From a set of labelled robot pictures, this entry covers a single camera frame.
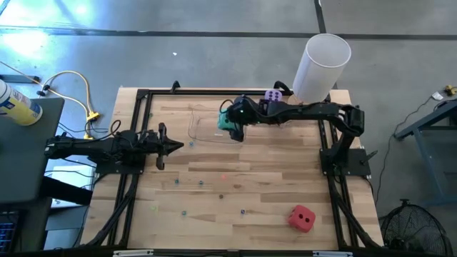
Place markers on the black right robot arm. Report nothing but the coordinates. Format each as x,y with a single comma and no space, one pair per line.
314,110

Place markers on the white flat panel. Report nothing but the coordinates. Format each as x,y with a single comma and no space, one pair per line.
76,178

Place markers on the white plug adapter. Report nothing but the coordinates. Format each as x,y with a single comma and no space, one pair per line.
436,95

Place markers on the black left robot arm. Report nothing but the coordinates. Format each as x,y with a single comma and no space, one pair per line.
93,148

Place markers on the small yellow tool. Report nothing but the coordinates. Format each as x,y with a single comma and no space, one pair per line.
450,89

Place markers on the white shade table lamp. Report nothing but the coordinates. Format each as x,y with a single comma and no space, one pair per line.
321,68

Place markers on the large purple foam die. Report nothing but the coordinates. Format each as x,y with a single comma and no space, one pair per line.
273,95

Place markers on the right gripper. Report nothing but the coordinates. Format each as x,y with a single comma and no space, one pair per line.
240,118

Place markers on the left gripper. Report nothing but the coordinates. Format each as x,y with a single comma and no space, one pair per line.
161,150

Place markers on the clear plastic container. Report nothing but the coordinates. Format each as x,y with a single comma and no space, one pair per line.
205,125

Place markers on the large red foam die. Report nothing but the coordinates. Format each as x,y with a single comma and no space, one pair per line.
301,218

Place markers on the yellow white wipes canister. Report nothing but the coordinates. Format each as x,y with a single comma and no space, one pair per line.
18,107

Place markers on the black aluminium rig frame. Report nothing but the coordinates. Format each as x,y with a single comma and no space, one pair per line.
200,92

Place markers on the blue-grey metal table frame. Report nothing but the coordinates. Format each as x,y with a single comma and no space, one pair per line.
425,153

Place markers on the white frame bracket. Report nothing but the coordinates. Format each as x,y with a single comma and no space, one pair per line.
132,253
332,253

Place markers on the black floor fan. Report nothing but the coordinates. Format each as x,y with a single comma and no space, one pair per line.
414,228

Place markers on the dark grey side table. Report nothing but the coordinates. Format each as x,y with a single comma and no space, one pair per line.
25,160

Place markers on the large teal foam die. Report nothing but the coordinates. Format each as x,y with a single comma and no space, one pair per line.
224,121

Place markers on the backlit keyboard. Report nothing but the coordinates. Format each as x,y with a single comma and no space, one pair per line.
7,232

